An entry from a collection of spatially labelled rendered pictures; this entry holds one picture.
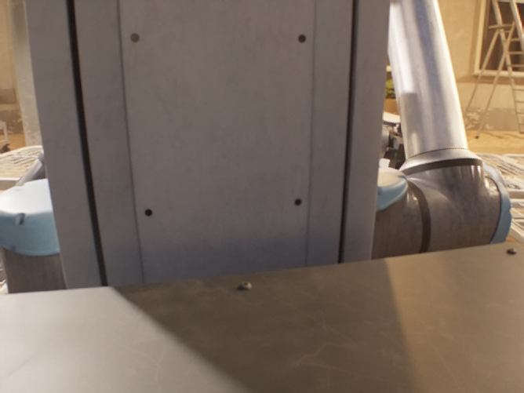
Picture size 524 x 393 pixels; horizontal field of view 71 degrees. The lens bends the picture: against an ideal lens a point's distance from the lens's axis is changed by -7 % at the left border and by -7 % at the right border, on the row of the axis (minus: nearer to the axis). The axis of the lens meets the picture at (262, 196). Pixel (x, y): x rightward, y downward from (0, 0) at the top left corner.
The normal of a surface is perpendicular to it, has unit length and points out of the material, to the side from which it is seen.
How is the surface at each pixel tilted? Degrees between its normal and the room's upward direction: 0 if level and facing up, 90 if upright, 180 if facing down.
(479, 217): 67
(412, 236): 83
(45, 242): 86
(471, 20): 90
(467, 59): 90
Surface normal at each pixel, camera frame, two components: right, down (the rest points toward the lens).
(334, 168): 0.21, 0.30
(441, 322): 0.00, -0.95
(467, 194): 0.07, -0.17
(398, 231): 0.17, 0.03
